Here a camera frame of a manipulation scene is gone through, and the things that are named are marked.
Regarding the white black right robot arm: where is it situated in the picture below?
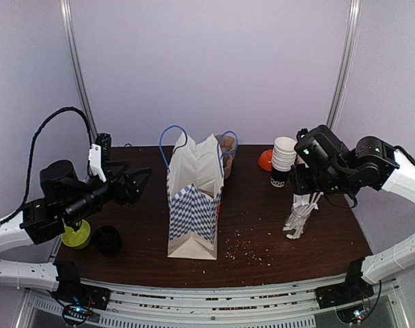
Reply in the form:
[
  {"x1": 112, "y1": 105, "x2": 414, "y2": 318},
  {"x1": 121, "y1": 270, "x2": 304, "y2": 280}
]
[{"x1": 291, "y1": 126, "x2": 415, "y2": 302}]

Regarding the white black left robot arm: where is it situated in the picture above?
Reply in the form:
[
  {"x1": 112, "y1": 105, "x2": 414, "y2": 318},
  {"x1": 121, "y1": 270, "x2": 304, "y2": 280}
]
[{"x1": 0, "y1": 160, "x2": 152, "y2": 303}]

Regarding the orange bowl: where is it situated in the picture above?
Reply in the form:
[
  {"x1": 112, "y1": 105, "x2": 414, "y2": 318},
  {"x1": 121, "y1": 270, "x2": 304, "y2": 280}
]
[{"x1": 258, "y1": 149, "x2": 273, "y2": 172}]

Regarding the green bowl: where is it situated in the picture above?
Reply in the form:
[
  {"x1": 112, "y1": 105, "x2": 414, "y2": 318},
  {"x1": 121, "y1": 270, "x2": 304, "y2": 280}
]
[{"x1": 61, "y1": 220, "x2": 92, "y2": 249}]

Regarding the right aluminium frame post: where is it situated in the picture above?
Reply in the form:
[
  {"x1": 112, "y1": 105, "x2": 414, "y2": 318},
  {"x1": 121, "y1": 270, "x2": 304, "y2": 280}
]
[{"x1": 326, "y1": 0, "x2": 362, "y2": 131}]

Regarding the stack of paper cups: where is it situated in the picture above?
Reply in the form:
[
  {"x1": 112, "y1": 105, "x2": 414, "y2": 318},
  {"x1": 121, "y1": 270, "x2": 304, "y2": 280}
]
[{"x1": 270, "y1": 137, "x2": 297, "y2": 188}]

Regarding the aluminium frame post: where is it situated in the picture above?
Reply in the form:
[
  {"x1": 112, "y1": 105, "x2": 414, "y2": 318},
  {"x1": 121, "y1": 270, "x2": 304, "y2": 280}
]
[
  {"x1": 326, "y1": 0, "x2": 362, "y2": 131},
  {"x1": 59, "y1": 0, "x2": 98, "y2": 139}
]

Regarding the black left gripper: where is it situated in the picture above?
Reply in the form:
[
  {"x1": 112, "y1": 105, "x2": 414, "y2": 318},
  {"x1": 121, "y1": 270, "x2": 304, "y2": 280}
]
[{"x1": 63, "y1": 159, "x2": 152, "y2": 225}]

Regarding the blue checkered paper bag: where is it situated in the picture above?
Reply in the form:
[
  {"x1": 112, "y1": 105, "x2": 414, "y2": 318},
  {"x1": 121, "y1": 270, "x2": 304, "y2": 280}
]
[{"x1": 159, "y1": 125, "x2": 239, "y2": 260}]

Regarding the left aluminium frame post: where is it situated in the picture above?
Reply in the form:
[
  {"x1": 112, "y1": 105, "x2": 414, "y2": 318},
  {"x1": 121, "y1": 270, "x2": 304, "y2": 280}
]
[{"x1": 59, "y1": 0, "x2": 98, "y2": 139}]

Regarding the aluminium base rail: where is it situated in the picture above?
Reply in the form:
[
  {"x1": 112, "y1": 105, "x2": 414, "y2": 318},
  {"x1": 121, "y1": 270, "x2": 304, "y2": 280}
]
[{"x1": 22, "y1": 268, "x2": 399, "y2": 328}]

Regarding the stack of black cup lids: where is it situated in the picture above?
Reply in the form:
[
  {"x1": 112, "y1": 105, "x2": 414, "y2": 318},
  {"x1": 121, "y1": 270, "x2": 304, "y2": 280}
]
[{"x1": 92, "y1": 225, "x2": 122, "y2": 256}]

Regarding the glass of wrapped straws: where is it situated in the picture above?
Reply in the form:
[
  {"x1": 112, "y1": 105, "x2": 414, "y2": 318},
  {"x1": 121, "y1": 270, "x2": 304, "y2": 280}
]
[{"x1": 282, "y1": 193, "x2": 321, "y2": 240}]

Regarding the brown pulp cup carrier stack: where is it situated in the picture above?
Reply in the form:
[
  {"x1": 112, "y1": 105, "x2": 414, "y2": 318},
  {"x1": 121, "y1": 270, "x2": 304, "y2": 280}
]
[{"x1": 219, "y1": 135, "x2": 237, "y2": 180}]

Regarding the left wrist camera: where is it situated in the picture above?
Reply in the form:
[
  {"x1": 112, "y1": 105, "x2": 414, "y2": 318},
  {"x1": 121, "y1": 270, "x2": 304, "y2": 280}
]
[{"x1": 88, "y1": 133, "x2": 111, "y2": 182}]

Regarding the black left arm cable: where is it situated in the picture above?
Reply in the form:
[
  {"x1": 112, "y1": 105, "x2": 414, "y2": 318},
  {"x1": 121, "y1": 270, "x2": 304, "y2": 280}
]
[{"x1": 0, "y1": 107, "x2": 94, "y2": 228}]

